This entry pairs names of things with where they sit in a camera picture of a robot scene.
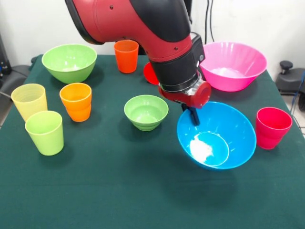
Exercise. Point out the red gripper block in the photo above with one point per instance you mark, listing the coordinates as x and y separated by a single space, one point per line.
188 100

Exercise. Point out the small green plastic bowl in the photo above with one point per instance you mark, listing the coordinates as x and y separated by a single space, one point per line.
145 119

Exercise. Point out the blue plastic bowl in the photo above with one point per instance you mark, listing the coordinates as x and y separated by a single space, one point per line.
238 133

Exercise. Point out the red plastic cup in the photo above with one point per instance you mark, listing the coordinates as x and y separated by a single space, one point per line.
149 74

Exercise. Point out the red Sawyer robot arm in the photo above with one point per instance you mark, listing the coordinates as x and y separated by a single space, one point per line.
143 28

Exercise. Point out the large pink plastic bowl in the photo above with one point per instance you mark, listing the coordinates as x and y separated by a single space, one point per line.
238 59

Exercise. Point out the red-orange plastic cup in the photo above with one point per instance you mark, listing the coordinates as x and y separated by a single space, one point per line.
126 59

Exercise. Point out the magenta plastic cup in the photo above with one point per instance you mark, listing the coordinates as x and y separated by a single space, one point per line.
271 131

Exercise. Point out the dark green tablecloth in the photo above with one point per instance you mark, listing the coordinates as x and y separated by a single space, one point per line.
119 179

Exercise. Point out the grey base with black knob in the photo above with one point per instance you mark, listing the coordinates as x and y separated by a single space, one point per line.
289 81

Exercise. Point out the orange plastic cup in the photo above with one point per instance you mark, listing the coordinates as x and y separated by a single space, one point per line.
76 107

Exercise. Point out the large green plastic bowl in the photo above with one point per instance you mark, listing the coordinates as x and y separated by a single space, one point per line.
69 71

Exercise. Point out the light green plastic cup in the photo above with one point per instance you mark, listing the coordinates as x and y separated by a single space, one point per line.
45 136

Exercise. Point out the yellow plastic cup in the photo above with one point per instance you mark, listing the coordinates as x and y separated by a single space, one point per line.
28 100

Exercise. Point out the grey rounded base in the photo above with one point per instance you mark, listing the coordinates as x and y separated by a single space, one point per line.
14 76

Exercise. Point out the black equipment box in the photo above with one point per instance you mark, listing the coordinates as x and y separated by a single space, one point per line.
3 62

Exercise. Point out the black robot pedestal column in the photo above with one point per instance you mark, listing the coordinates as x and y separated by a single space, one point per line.
190 20

